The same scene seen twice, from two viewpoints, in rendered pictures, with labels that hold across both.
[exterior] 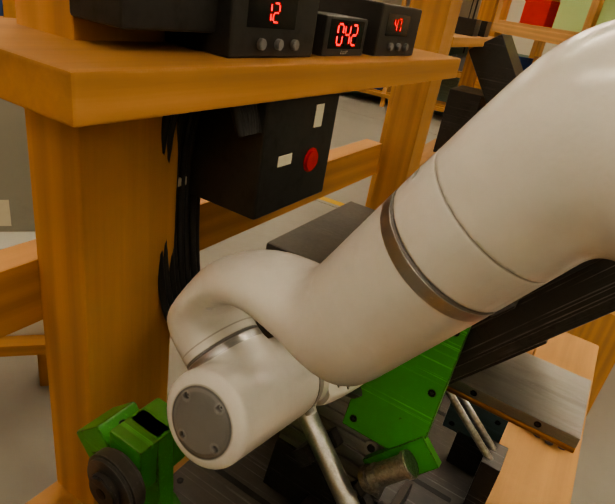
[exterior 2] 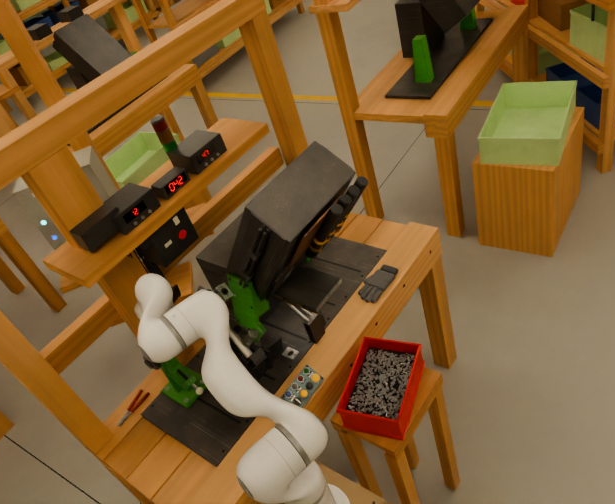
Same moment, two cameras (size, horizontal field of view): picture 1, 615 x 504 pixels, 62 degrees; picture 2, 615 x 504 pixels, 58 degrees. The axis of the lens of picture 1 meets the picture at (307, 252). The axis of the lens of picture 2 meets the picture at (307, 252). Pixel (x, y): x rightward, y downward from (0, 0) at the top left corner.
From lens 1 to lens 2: 1.44 m
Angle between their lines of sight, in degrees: 22
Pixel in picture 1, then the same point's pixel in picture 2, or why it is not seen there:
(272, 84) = (143, 235)
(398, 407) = (246, 314)
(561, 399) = (319, 292)
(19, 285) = (107, 309)
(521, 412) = (298, 302)
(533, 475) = (352, 319)
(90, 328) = (132, 317)
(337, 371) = not seen: hidden behind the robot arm
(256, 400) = not seen: hidden behind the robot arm
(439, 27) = (270, 84)
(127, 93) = (97, 273)
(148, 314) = not seen: hidden behind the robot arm
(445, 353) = (248, 293)
